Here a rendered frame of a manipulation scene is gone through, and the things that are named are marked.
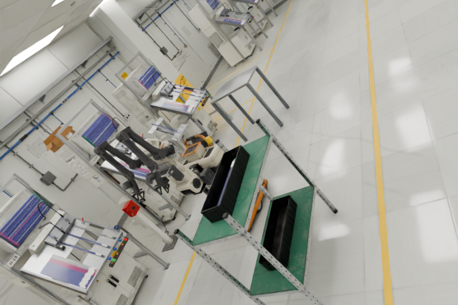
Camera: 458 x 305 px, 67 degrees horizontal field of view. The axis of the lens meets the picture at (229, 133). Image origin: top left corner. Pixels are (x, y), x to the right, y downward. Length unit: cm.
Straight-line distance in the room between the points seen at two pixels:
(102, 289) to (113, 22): 517
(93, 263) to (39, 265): 51
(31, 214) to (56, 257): 52
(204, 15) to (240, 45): 108
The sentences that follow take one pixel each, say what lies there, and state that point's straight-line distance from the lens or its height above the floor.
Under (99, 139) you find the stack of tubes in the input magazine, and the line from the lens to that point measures 483.
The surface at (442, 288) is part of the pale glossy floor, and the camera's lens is 246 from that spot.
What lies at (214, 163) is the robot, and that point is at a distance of 343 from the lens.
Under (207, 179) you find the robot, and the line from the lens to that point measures 341.
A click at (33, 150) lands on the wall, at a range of 614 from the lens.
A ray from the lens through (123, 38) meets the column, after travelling 771.
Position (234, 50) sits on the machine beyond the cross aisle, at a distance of 873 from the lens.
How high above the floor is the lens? 206
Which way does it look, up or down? 21 degrees down
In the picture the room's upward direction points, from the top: 43 degrees counter-clockwise
